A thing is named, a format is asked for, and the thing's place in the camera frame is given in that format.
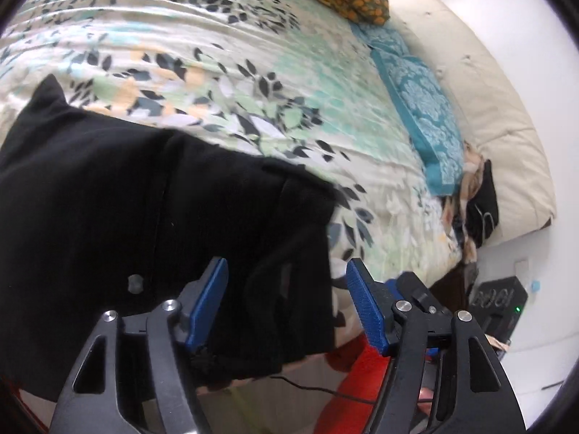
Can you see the floral bedspread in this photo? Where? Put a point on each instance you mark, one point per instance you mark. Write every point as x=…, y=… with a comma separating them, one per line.
x=281, y=78

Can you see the cream upholstered headboard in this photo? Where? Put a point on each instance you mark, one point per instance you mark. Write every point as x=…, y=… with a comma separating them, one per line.
x=488, y=110

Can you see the black pants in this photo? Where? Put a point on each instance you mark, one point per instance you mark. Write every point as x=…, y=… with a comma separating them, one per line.
x=101, y=214

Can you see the red fluffy rug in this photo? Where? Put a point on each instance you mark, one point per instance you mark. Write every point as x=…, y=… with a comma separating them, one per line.
x=365, y=369

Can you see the teal patterned pillow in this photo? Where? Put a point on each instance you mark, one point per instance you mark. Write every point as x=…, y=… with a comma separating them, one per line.
x=424, y=109

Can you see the black item beside bed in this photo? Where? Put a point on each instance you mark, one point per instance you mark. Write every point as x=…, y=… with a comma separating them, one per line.
x=482, y=212

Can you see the black digital clock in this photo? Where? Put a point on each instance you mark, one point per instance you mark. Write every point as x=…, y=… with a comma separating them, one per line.
x=497, y=306

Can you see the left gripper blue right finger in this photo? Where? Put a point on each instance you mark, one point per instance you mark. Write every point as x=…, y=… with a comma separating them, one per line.
x=403, y=321

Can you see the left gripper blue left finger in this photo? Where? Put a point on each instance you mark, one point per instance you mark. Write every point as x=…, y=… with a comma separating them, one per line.
x=90, y=401

